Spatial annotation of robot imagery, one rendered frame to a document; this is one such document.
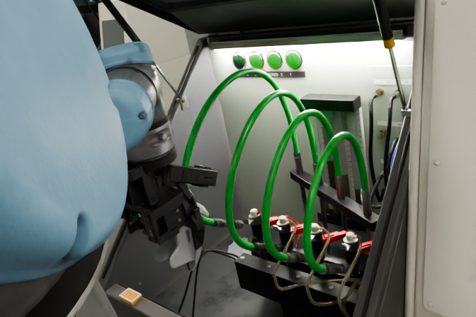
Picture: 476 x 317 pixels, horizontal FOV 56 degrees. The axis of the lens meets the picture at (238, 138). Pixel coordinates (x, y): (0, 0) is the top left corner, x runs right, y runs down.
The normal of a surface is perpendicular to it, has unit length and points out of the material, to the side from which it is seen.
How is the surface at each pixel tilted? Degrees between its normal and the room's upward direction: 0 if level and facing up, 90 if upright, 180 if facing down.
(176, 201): 90
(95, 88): 82
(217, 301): 0
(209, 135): 90
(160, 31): 90
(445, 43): 76
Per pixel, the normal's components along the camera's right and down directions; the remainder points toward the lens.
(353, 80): -0.62, 0.39
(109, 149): 0.95, -0.32
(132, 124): 0.08, 0.34
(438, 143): -0.65, 0.16
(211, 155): 0.76, 0.09
